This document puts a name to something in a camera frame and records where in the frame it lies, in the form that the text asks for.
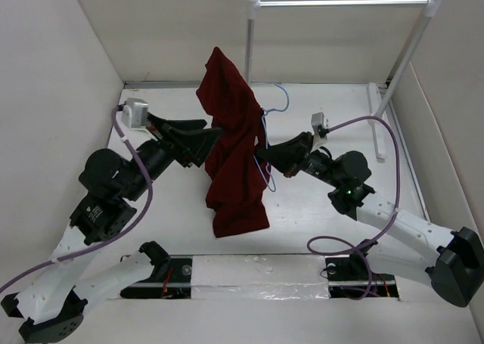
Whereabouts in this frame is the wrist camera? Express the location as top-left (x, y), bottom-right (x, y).
top-left (118, 98), bottom-right (149, 134)
top-left (311, 112), bottom-right (329, 150)

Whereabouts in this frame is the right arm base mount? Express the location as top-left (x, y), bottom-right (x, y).
top-left (320, 253), bottom-right (399, 300)

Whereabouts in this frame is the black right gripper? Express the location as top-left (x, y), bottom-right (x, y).
top-left (257, 131), bottom-right (343, 188)

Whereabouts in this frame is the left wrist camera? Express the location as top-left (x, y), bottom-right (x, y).
top-left (118, 98), bottom-right (149, 134)

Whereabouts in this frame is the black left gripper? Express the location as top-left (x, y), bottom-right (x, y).
top-left (126, 111), bottom-right (225, 199)

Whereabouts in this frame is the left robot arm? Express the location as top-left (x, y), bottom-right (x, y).
top-left (1, 115), bottom-right (222, 343)

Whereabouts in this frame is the white clothes rack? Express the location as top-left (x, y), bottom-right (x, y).
top-left (244, 0), bottom-right (447, 162)

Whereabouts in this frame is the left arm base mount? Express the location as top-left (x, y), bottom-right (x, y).
top-left (120, 241), bottom-right (193, 299)

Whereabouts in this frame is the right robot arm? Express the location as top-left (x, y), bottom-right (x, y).
top-left (258, 132), bottom-right (483, 308)

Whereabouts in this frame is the dark red t shirt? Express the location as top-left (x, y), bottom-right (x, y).
top-left (196, 47), bottom-right (270, 238)

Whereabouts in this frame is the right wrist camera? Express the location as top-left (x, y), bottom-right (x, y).
top-left (311, 112), bottom-right (329, 150)

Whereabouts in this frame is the light blue wire hanger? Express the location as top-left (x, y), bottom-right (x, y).
top-left (251, 82), bottom-right (290, 192)

